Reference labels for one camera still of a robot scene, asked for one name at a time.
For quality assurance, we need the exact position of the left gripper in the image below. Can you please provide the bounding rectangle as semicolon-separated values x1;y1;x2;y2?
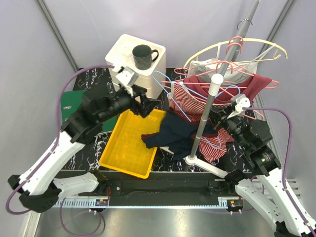
98;84;160;123

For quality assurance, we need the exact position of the red white striped tank top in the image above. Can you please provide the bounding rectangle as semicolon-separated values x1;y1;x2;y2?
168;84;233;162

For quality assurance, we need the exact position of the light blue wire hanger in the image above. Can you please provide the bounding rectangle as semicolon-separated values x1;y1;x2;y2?
162;76;233;156

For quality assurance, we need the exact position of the pink hanger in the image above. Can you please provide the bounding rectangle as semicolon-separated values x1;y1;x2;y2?
161;81;265;120
174;36;254;78
160;43;279;92

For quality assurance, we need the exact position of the navy tank top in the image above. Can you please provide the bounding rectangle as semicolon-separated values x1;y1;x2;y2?
141;112;219;162

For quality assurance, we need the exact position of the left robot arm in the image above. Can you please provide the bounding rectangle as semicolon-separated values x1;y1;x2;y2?
8;85;160;213

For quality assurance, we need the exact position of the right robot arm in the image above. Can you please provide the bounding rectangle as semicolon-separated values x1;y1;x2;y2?
209;107;316;237

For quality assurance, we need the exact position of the maroon tank top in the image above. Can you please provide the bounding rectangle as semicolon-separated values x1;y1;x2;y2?
183;75;272;104

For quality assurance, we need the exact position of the pink hanger top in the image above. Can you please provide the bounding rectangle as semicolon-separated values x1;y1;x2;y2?
174;36;254;78

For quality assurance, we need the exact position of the cream plastic hanger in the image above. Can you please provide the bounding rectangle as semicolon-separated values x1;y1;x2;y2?
183;38;288;68

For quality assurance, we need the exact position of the grey clothes rack pole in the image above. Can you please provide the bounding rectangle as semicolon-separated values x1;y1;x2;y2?
189;0;260;158

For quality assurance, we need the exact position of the white rack base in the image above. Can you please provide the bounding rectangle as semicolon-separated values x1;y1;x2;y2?
184;156;228;178

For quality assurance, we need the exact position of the yellow plastic tray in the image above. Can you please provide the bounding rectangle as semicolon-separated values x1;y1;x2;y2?
99;109;166;179

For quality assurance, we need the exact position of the dark green mug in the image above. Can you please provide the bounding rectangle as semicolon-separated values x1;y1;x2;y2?
132;44;159;70

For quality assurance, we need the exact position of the white drawer unit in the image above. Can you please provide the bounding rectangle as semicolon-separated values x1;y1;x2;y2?
105;34;166;99

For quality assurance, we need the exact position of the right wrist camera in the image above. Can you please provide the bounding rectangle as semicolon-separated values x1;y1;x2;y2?
228;94;251;119

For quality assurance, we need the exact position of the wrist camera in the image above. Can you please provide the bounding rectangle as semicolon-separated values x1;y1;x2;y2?
114;66;138;89
228;94;251;119

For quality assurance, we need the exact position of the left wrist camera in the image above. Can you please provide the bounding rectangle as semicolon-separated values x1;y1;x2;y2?
114;66;138;89

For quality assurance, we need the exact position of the green ring binder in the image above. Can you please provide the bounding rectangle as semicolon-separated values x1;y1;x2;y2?
60;90;119;137

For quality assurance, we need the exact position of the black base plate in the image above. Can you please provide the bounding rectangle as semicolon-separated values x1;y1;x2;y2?
78;170;260;207

